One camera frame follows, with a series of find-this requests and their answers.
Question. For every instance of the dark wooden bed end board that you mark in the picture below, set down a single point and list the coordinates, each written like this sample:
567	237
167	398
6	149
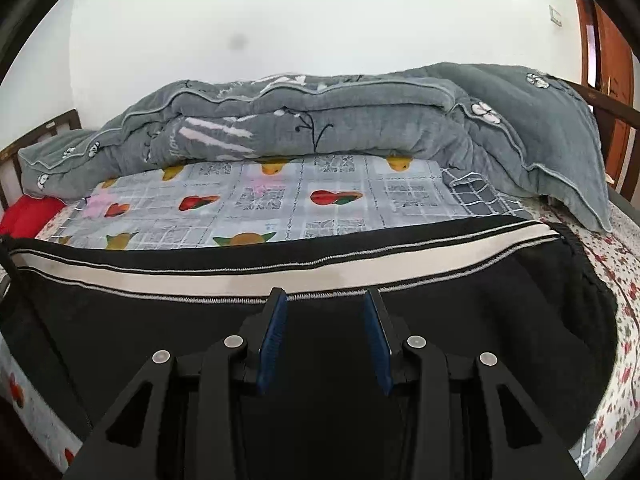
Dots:
30	135
615	105

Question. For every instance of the red cloth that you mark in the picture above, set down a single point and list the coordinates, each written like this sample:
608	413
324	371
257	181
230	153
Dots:
30	215

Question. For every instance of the grey pillow with white flowers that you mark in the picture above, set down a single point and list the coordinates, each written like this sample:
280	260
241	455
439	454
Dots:
540	130
65	165

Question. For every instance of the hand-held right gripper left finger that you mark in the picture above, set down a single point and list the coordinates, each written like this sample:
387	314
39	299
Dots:
272	340

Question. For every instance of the grey fruit-print bed cover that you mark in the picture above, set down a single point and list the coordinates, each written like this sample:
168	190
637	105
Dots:
290	200

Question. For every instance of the white floral bed sheet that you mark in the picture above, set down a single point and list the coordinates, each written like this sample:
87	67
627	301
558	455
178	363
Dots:
617	360

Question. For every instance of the black pants with white stripe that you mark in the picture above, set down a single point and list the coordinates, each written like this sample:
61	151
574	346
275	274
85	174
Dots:
150	325

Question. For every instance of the folded grey quilt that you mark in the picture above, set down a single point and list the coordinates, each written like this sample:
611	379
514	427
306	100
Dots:
300	125

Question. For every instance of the brown wooden door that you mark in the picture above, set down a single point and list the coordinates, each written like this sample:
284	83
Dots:
612	45

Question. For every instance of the white wall switch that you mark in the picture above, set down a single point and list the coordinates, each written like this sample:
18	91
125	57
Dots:
555	15

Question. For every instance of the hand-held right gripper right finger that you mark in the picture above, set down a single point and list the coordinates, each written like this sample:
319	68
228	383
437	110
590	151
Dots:
376	340

